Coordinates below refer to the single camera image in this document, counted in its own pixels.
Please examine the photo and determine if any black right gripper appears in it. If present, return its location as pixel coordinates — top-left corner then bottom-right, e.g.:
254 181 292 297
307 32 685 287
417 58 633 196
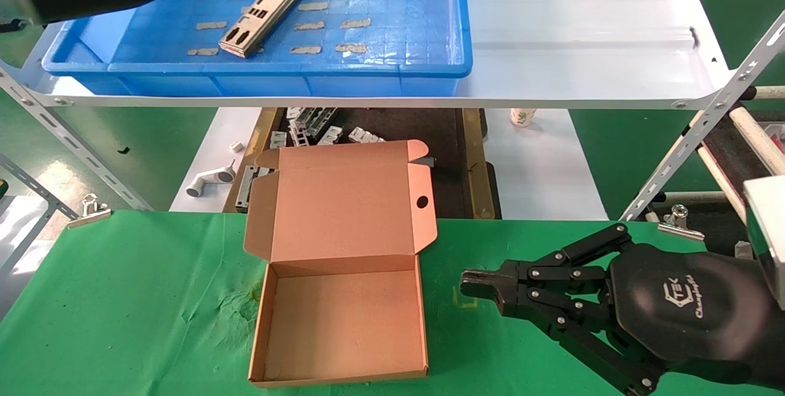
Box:
460 223 785 396

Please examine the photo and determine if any blue plastic tray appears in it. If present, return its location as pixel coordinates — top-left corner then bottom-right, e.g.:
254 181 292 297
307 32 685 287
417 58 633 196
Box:
42 0 473 97

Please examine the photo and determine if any dark tray with brass rim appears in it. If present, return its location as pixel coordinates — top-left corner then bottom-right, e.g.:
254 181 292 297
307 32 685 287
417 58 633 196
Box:
224 108 500 220

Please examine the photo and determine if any open cardboard box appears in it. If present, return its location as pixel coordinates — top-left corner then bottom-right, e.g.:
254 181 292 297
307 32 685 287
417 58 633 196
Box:
243 139 438 389

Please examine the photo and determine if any stack of metal IO plates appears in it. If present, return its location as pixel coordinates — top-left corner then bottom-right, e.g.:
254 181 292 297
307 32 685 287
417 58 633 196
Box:
218 0 304 58

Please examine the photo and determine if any silver binder clip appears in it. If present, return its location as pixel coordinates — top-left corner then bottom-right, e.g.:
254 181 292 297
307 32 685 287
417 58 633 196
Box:
656 203 706 242
66 194 112 229

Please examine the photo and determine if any white plastic pipe fitting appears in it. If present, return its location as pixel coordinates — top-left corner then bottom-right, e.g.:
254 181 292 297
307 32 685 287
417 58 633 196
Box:
186 160 237 198

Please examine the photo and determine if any black conveyor mat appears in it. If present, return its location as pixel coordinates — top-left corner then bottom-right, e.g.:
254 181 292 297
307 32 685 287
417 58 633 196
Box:
705 111 785 262

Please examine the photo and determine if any perforated metal shelf upright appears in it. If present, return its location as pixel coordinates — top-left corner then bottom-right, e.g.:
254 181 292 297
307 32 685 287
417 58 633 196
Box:
0 68 154 211
622 10 785 219

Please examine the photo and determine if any white metal shelf board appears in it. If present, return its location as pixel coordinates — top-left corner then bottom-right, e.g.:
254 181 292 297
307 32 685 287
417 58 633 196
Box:
0 0 733 110

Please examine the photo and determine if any perforated metal brace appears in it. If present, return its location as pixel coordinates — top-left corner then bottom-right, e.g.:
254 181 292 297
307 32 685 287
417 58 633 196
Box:
0 152 80 219

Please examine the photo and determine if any green table cloth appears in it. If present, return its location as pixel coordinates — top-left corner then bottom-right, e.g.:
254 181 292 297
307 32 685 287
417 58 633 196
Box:
0 209 785 396

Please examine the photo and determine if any flat grey metal bracket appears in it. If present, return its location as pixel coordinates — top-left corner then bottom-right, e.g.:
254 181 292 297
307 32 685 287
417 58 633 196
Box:
236 165 274 210

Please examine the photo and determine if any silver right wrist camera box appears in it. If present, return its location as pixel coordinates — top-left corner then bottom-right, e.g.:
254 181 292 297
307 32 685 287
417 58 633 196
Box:
743 175 785 311

